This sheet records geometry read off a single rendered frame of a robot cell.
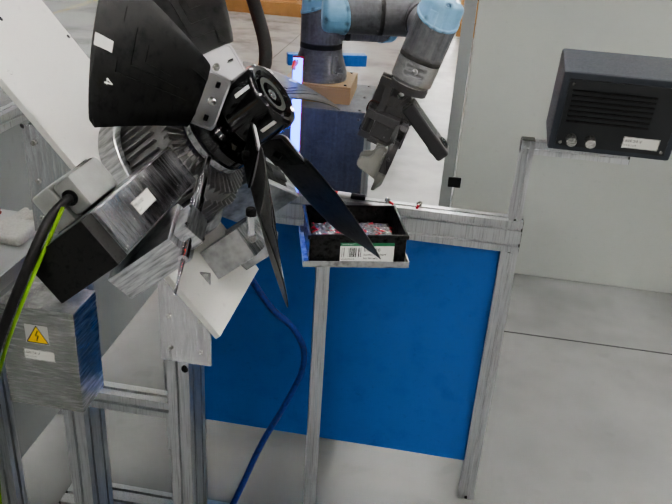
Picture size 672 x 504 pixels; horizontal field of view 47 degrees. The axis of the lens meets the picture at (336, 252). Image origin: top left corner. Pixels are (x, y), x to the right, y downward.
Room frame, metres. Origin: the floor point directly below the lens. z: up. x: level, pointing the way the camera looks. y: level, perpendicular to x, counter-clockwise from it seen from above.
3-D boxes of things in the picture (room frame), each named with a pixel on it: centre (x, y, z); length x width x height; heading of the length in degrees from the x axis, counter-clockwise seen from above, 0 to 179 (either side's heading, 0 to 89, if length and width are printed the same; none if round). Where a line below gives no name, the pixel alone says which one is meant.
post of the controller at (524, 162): (1.66, -0.41, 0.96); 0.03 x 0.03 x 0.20; 82
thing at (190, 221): (1.04, 0.22, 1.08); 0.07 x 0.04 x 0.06; 2
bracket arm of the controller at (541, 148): (1.65, -0.52, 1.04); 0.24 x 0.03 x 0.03; 82
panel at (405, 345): (1.73, 0.01, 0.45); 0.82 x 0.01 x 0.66; 82
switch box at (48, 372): (1.21, 0.52, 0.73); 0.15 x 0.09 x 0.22; 82
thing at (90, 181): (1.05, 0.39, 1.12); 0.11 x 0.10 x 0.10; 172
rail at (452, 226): (1.73, 0.01, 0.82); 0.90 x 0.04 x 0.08; 82
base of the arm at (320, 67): (2.14, 0.08, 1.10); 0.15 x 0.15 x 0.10
